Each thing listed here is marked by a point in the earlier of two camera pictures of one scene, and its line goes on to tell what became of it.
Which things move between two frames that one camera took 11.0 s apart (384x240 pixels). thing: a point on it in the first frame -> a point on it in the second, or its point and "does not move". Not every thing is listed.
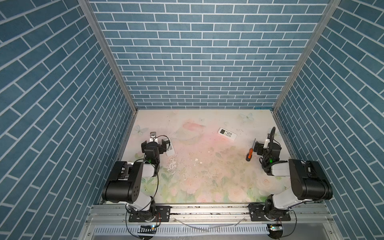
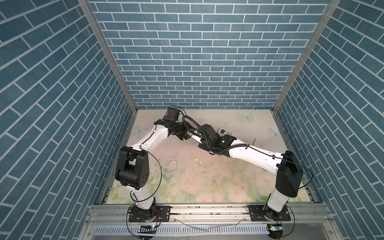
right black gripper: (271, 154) -> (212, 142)
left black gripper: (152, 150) -> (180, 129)
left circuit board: (150, 229) does not move
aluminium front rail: (102, 215) does not move
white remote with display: (227, 134) does not move
